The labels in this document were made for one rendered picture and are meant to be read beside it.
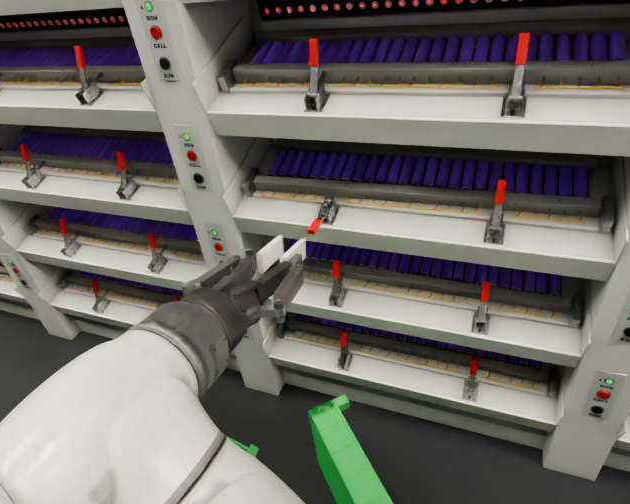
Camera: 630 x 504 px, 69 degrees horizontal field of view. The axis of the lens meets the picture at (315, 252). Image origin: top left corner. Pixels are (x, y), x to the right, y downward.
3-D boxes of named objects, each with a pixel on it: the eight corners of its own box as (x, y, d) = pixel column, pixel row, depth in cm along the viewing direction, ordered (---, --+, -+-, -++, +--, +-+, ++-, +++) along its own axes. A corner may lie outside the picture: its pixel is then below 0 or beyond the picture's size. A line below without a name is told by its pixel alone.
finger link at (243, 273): (225, 321, 52) (213, 320, 52) (257, 276, 62) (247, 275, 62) (221, 291, 50) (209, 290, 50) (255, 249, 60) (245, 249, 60)
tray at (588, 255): (607, 281, 66) (629, 241, 58) (240, 231, 87) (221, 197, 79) (604, 181, 76) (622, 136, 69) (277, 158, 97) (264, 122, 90)
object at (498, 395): (553, 432, 89) (569, 409, 78) (273, 364, 110) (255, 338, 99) (556, 339, 99) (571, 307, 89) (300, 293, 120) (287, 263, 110)
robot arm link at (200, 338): (206, 422, 41) (240, 381, 46) (192, 339, 38) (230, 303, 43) (127, 398, 44) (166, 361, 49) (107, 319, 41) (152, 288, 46)
